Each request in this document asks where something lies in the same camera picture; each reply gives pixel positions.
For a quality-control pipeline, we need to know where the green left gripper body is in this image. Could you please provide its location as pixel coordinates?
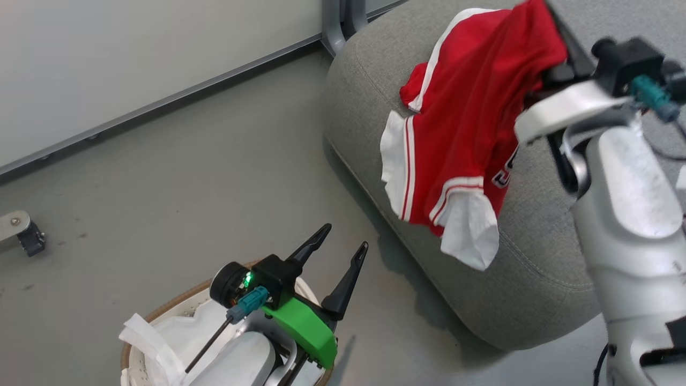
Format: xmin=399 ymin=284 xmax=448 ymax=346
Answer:
xmin=267 ymin=293 xmax=339 ymax=370

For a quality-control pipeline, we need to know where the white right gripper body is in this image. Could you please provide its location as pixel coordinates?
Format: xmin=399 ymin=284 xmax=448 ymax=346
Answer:
xmin=514 ymin=79 xmax=644 ymax=195

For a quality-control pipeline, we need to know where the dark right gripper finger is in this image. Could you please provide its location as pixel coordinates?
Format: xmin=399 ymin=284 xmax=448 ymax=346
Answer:
xmin=543 ymin=0 xmax=596 ymax=76

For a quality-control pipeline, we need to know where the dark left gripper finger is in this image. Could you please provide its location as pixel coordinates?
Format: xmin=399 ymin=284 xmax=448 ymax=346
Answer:
xmin=320 ymin=241 xmax=370 ymax=321
xmin=286 ymin=223 xmax=333 ymax=267

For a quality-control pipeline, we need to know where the red basketball jersey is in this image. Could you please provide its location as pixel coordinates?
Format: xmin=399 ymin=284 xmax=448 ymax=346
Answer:
xmin=379 ymin=0 xmax=569 ymax=272

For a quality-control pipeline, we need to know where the grey fabric sofa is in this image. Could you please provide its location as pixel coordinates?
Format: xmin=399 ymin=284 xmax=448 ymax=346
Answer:
xmin=322 ymin=0 xmax=686 ymax=352

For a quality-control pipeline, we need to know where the white round laundry basket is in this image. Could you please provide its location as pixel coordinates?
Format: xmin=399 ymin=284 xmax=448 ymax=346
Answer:
xmin=120 ymin=261 xmax=336 ymax=386

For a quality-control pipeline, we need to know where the grey forked partition foot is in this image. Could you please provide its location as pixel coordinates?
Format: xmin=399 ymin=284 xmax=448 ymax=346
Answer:
xmin=321 ymin=0 xmax=370 ymax=58

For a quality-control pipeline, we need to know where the large white partition panel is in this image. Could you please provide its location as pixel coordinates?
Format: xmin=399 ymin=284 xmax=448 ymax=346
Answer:
xmin=0 ymin=0 xmax=409 ymax=177

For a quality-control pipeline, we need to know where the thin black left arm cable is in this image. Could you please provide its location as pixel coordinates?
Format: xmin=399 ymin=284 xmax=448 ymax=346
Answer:
xmin=184 ymin=316 xmax=234 ymax=374

